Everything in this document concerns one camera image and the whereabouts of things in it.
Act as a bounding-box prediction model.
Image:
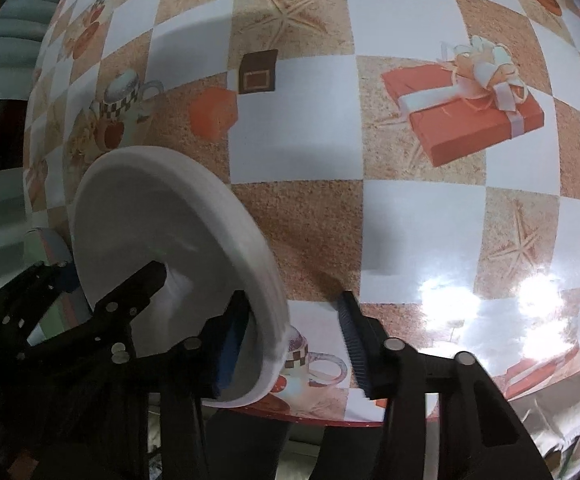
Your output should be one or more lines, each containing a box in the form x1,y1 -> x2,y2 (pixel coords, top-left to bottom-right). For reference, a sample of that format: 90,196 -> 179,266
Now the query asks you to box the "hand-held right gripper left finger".
34,290 -> 291,480

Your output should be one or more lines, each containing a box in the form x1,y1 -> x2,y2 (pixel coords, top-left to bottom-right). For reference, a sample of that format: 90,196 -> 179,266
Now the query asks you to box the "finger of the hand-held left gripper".
84,261 -> 168,361
0,261 -> 79,361

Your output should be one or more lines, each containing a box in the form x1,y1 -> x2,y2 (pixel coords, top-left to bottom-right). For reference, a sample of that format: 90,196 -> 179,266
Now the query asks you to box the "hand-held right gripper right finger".
310,290 -> 553,480

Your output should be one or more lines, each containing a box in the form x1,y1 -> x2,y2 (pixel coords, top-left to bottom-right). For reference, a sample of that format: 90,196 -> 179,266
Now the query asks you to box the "white foam bowl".
70,146 -> 291,408

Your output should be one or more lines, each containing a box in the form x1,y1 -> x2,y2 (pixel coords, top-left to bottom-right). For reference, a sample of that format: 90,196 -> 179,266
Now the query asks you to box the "checkered printed tablecloth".
22,0 -> 580,480

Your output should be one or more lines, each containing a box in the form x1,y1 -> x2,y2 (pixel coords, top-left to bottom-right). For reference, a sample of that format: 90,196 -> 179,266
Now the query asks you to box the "pale green ribbed cushion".
0,0 -> 65,103

